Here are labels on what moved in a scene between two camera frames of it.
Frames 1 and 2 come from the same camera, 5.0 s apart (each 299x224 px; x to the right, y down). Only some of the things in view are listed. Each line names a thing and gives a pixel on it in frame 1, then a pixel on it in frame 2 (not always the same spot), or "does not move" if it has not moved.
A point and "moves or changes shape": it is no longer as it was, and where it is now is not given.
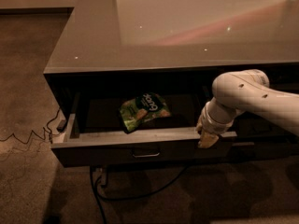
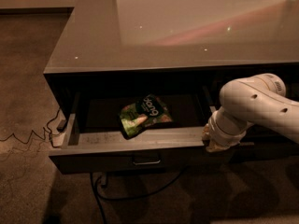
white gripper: [207, 122] -> [220, 134]
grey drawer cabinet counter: [135, 64] does not move
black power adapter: [62, 125] does not move
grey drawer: [137, 129] moves or changes shape
